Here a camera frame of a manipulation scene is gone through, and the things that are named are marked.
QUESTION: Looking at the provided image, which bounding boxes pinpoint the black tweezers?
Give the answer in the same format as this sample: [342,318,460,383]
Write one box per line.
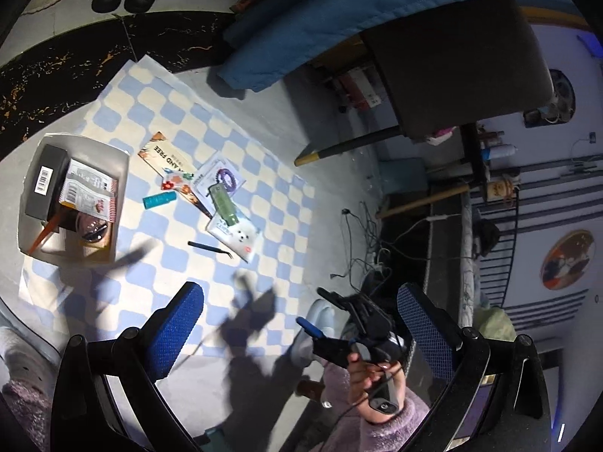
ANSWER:
[187,241,232,259]

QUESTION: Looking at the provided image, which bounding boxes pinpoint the round pink compact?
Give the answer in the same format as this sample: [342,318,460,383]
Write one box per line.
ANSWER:
[76,212,108,238]

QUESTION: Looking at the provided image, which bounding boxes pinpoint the green bottle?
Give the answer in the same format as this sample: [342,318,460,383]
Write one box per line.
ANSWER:
[208,183,238,226]

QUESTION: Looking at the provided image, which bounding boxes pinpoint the round bristle hair brush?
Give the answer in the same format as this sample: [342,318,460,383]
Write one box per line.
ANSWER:
[27,209,64,256]

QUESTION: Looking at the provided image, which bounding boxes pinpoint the red white sachet packet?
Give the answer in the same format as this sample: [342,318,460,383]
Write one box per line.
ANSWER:
[58,159,118,223]

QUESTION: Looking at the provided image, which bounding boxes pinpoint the black rectangular box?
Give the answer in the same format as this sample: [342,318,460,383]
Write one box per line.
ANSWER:
[24,144,69,220]

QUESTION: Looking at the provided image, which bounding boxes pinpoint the person right hand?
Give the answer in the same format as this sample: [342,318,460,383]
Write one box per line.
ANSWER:
[347,352,406,425]

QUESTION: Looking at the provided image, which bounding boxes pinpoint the light blue slipper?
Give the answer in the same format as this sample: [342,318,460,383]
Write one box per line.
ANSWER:
[288,299,349,370]

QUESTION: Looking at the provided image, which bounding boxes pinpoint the soft cotton tissue pack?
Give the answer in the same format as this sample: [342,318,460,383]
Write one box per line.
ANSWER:
[207,209,263,263]

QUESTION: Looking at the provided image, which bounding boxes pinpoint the teal small tube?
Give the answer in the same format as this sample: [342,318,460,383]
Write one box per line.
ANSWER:
[142,191,177,209]

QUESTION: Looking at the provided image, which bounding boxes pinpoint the blue white checkered mat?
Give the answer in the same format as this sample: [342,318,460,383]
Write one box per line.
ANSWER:
[18,57,315,357]

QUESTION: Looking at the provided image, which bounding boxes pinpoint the and free booklet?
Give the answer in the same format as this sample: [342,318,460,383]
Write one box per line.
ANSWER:
[138,132,213,218]

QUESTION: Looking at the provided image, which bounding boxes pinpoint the blue seat cushion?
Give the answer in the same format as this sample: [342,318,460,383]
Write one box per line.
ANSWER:
[216,0,517,94]

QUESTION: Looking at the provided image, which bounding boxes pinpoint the white hair tie card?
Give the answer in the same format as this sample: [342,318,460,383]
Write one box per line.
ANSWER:
[192,152,245,217]

